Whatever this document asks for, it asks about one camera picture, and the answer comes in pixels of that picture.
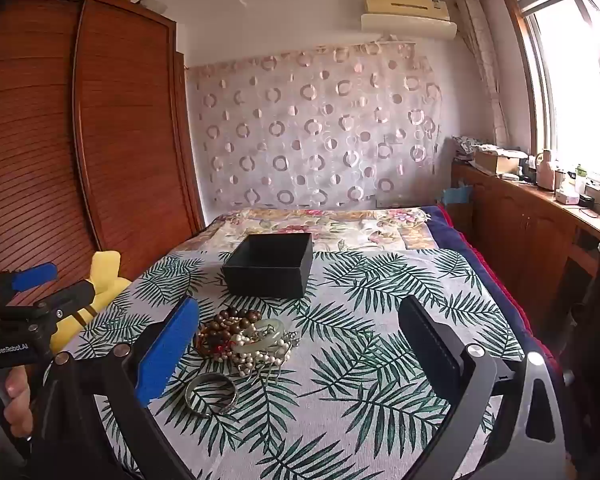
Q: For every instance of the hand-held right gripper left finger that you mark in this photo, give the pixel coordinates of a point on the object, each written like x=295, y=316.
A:
x=167, y=350

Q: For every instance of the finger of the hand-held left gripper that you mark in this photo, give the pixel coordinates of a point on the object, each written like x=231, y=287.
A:
x=72, y=300
x=35, y=276

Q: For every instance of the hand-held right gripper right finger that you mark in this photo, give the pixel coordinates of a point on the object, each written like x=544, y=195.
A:
x=430, y=341

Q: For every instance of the silver metal bangle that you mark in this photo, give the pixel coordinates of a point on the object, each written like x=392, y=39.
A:
x=232, y=400

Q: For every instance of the pale green jade bangle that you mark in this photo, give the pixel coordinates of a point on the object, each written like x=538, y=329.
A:
x=279, y=332

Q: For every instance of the black box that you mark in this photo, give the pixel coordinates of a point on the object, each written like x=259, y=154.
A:
x=267, y=280

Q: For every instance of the person's left hand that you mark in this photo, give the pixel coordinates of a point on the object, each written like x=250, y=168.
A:
x=15, y=395

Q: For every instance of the yellow plush toy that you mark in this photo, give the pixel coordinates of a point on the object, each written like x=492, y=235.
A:
x=105, y=270

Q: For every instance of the leaf print cloth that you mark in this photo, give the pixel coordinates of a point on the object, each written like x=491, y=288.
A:
x=355, y=360

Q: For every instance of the dark blue blanket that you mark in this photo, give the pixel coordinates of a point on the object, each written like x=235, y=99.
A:
x=455, y=230

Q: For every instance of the floral blanket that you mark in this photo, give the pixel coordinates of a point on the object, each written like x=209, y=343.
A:
x=340, y=230

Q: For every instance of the wooden cabinet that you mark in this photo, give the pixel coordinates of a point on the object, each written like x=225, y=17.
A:
x=510, y=220

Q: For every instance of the blue bag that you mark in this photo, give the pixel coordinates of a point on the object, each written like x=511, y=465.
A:
x=455, y=195

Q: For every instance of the dark garment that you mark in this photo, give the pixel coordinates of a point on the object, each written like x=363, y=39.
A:
x=597, y=340

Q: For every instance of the wooden wardrobe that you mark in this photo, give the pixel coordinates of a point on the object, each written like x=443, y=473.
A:
x=120, y=110

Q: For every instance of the cardboard box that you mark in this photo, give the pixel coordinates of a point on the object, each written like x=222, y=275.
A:
x=495, y=162

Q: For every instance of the pile of patterned cloth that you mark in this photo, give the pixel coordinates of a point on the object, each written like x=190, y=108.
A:
x=464, y=146

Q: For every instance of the white tissue box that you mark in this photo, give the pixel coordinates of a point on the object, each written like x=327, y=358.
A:
x=566, y=196

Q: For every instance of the pink jug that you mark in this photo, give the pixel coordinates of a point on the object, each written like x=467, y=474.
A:
x=546, y=172

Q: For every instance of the circle pattern curtain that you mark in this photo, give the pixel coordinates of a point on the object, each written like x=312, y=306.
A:
x=305, y=135

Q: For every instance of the patterned pipe cover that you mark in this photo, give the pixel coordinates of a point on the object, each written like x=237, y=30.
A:
x=480, y=60

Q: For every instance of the window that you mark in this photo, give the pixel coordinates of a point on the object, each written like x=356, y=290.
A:
x=570, y=85

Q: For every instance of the cream air conditioner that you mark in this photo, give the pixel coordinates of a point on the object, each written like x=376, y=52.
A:
x=405, y=20

